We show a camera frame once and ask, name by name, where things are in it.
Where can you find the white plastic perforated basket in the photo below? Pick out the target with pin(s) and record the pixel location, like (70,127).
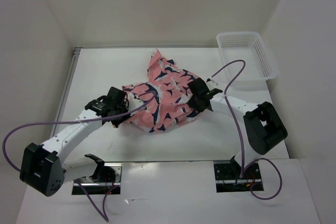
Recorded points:
(249,47)

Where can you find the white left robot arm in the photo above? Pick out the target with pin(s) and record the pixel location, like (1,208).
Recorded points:
(43,167)

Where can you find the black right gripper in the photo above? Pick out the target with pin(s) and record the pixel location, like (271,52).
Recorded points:
(191,103)

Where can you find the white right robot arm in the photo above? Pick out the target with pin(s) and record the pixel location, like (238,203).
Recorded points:
(259,126)

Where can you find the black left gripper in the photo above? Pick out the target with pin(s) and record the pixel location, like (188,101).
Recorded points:
(116,123)

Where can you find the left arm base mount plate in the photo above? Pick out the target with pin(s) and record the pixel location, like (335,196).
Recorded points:
(108,178)

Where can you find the pink patterned shorts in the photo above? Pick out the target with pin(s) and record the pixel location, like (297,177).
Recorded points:
(166,93)

